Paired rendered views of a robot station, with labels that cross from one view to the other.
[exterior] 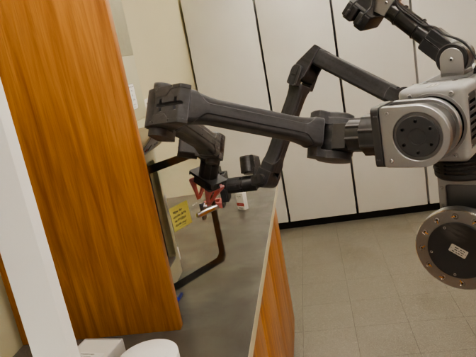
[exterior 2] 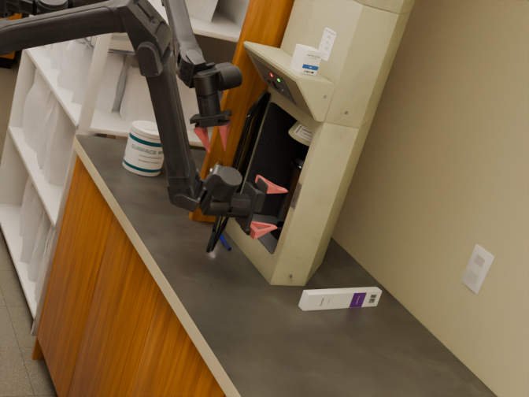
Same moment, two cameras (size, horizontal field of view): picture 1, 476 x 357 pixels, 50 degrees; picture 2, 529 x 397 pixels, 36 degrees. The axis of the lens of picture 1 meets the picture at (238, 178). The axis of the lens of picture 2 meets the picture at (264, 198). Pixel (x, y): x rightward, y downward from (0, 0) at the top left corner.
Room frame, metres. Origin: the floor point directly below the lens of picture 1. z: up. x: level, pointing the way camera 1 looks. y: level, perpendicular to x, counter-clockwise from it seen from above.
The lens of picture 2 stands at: (3.13, -1.12, 1.87)
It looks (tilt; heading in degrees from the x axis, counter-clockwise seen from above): 20 degrees down; 138
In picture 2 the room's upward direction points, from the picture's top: 18 degrees clockwise
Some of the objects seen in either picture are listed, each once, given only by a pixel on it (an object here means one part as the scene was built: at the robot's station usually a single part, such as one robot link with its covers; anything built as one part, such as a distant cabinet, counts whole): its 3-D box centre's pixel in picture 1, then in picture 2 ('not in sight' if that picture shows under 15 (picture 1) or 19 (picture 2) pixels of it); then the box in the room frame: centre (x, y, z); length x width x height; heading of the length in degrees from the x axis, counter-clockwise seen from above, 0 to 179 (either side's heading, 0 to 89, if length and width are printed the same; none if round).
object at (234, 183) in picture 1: (232, 185); (238, 205); (1.76, 0.02, 1.21); 0.07 x 0.07 x 0.10; 80
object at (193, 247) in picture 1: (181, 220); (237, 169); (1.51, 0.20, 1.19); 0.30 x 0.01 x 0.40; 136
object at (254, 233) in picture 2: (215, 196); (260, 220); (1.78, 0.09, 1.17); 0.09 x 0.07 x 0.07; 80
